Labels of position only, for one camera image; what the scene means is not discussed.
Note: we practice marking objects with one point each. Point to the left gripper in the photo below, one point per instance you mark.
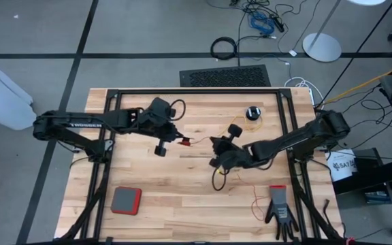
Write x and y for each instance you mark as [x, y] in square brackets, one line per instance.
[161, 150]

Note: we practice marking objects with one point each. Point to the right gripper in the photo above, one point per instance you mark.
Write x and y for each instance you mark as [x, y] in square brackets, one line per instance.
[235, 130]

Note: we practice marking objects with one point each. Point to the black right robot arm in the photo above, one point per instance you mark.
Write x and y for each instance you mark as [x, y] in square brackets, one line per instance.
[284, 141]

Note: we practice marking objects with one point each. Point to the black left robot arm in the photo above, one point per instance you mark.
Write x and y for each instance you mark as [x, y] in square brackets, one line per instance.
[85, 125]

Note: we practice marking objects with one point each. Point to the black spool with white label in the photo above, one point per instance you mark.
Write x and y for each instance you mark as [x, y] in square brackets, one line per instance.
[253, 113]

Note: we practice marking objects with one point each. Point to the black floor vent grate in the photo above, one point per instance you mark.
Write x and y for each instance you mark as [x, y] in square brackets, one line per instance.
[226, 76]

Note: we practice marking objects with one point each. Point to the grey pad with red rim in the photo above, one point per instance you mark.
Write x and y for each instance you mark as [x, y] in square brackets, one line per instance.
[126, 200]

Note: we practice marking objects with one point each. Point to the grey black work glove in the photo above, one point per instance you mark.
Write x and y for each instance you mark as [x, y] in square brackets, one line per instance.
[279, 207]

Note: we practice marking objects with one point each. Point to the small white plug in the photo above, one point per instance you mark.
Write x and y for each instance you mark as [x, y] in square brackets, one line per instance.
[293, 53]

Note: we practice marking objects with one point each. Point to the white printed cardboard box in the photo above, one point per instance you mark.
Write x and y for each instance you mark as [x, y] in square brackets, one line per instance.
[340, 166]

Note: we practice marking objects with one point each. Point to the grey round-base stand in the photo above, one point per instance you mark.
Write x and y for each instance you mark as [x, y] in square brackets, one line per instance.
[322, 47]

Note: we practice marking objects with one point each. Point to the black equipment stand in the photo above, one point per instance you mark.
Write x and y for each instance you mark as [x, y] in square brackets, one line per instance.
[373, 175]

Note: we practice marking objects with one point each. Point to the dark blue box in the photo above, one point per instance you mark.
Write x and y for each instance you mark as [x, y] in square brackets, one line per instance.
[377, 197]

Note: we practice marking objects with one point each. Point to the white bin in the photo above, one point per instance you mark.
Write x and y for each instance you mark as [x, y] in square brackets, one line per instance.
[2, 98]

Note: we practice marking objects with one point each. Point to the white round lamp head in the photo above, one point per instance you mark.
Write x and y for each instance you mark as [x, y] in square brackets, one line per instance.
[366, 1]

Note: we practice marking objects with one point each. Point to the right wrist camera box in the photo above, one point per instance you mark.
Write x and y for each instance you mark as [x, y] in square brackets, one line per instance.
[238, 159]

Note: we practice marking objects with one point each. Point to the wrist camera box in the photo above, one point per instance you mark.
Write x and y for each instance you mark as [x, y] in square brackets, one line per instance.
[238, 159]
[157, 122]

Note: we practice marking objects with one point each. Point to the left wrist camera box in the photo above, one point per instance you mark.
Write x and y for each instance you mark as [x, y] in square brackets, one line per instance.
[157, 122]

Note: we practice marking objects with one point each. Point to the black aluminium table frame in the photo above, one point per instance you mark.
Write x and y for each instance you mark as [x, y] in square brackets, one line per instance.
[237, 91]

